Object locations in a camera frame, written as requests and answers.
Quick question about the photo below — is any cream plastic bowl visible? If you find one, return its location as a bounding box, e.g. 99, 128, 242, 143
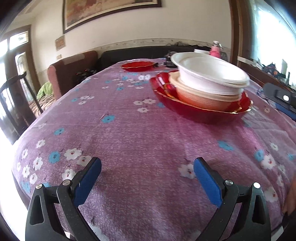
169, 72, 243, 113

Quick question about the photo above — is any white plastic bowl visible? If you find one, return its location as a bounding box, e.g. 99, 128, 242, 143
171, 52, 250, 95

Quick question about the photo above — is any large red wedding plate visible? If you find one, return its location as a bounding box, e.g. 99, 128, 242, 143
149, 76, 247, 124

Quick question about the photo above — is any red scalloped plate with sticker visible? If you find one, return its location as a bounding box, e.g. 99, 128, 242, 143
151, 71, 253, 113

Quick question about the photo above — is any person's right hand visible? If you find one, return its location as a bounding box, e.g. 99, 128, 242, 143
282, 176, 296, 215

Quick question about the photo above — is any pink water bottle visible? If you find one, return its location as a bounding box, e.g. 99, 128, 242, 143
209, 41, 223, 58

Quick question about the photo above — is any white plastic jar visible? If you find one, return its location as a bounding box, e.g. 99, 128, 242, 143
194, 49, 210, 55

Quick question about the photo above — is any purple floral tablecloth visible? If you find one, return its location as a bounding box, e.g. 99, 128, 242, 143
13, 63, 295, 240

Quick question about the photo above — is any dark wooden chair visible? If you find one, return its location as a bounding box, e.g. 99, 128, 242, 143
1, 71, 43, 139

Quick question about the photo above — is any black small device box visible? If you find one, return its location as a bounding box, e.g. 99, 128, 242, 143
164, 51, 177, 68

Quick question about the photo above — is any green cloth on bed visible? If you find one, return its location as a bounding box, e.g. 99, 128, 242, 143
36, 82, 53, 100

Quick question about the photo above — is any maroon armchair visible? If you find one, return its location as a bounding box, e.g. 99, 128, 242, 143
47, 51, 98, 100

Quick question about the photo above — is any far red plate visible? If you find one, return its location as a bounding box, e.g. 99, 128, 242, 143
121, 61, 155, 72

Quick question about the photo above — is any black sofa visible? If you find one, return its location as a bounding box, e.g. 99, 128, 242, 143
96, 45, 211, 71

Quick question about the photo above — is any framed wall painting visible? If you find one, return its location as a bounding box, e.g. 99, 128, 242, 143
62, 0, 162, 33

